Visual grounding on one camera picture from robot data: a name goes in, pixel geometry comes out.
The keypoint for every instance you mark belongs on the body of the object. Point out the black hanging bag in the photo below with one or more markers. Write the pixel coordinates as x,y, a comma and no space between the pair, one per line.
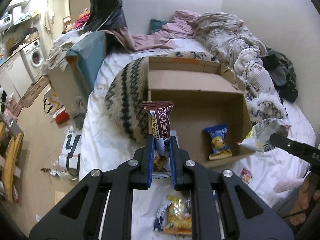
105,15

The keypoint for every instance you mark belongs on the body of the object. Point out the white black bag on floor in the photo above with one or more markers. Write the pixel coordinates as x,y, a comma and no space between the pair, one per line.
69,158

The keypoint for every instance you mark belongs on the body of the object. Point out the crumpled white duvet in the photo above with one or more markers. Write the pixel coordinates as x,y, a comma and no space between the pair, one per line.
230,41

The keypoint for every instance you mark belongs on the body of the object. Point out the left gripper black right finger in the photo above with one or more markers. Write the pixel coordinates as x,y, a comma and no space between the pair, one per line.
177,158

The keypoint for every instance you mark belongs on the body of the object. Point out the brown chocolate bar wrapper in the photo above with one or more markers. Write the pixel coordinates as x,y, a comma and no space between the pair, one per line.
159,125

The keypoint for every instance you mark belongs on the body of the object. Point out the fuzzy patterned blanket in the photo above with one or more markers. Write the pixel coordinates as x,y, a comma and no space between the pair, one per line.
128,90

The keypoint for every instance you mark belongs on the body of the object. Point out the blue white snack bag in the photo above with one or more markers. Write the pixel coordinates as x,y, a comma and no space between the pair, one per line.
159,220

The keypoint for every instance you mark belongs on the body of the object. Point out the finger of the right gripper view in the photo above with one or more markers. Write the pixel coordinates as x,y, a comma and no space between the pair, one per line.
303,151

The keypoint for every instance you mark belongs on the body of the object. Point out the wooden chair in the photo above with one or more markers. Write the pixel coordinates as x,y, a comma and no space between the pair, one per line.
10,148

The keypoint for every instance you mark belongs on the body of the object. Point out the red box on floor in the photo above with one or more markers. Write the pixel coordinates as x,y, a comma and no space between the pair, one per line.
61,116

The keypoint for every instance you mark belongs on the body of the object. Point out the small red food sachet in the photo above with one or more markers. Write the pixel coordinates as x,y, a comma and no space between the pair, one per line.
246,176

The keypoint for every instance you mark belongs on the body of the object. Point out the pink cloth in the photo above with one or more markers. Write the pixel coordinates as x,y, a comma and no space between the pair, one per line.
182,25

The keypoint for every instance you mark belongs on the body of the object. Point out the red white popcorn bag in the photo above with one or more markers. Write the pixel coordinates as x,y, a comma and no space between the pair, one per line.
258,138

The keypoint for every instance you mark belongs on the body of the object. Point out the bare foot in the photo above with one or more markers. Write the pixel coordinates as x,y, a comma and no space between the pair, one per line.
301,203

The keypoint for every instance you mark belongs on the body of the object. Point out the brown cardboard box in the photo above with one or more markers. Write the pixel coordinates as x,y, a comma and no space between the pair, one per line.
204,94

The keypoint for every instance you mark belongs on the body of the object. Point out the teal lined cardboard box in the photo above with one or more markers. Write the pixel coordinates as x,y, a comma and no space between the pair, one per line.
72,67

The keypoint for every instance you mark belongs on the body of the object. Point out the white washing machine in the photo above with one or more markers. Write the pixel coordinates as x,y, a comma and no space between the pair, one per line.
33,59

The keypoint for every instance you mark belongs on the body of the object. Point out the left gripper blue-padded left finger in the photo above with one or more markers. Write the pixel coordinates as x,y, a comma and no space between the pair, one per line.
147,162

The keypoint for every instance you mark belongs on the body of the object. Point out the yellow snack packet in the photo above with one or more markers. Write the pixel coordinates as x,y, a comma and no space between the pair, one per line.
179,218

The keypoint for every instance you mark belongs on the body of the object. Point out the dark clothing pile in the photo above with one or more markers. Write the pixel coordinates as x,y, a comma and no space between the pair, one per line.
282,73

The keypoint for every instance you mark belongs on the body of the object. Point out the blue bear snack bag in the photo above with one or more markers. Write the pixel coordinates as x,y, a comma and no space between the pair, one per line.
220,150

